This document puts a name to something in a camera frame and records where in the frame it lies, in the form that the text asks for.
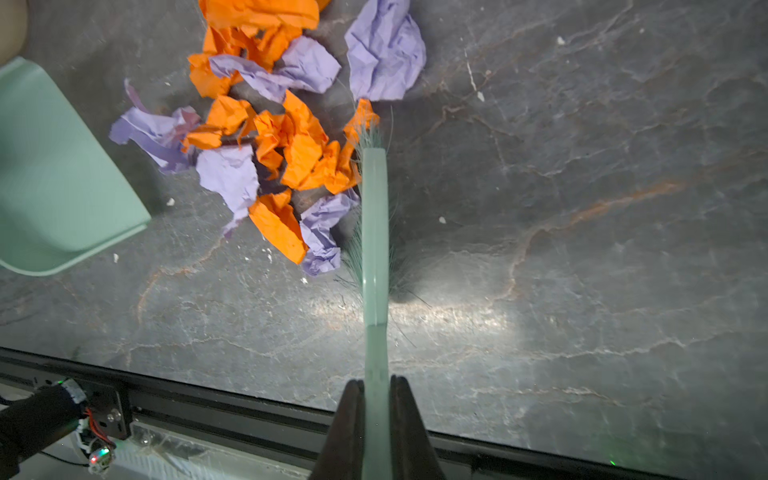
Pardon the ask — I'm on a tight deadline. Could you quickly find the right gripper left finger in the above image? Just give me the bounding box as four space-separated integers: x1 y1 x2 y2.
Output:
308 380 365 480

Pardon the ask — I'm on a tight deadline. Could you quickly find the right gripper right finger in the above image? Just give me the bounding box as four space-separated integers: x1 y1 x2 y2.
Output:
389 375 446 480

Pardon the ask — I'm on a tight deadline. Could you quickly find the mint green hand brush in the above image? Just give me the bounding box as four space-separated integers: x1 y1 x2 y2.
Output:
345 125 396 479

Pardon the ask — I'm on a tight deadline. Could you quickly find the mint green dustpan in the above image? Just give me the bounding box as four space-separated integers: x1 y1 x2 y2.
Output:
1 57 151 277

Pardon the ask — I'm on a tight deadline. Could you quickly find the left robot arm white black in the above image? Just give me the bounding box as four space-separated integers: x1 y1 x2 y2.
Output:
1 379 87 479

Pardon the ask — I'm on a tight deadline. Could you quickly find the orange paper scrap back centre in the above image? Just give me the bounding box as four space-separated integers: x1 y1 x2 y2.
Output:
300 188 360 277

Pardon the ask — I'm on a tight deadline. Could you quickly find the small orange scrap front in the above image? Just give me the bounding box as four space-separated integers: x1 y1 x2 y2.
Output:
248 189 308 265

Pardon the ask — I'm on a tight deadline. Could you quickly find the large orange paper scrap front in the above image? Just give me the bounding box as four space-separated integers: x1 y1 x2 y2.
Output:
251 92 379 194

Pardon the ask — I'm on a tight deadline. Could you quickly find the purple paper scrap front left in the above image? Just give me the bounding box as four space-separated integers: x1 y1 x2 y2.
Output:
196 145 259 237

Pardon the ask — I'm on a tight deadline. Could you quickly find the orange paper scrap beside purple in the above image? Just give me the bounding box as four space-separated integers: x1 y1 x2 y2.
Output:
182 95 256 152

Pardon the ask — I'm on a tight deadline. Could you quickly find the purple paper scrap back left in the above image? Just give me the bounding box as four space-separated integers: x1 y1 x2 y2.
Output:
109 79 201 174

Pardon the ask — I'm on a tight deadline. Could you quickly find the purple paper scrap back right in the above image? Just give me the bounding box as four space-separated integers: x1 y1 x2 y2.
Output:
209 36 341 103

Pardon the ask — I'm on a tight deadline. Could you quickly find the large purple paper scrap front right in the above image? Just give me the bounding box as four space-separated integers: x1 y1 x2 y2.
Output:
344 0 426 102

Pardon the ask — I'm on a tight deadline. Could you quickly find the orange paper scrap near bin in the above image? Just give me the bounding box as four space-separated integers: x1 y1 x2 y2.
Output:
188 0 328 99

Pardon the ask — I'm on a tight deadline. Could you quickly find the cream trash bin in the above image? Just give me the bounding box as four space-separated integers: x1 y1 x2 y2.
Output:
0 0 28 66

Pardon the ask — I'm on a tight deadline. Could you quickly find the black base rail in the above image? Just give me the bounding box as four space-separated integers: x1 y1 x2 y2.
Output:
1 348 650 479

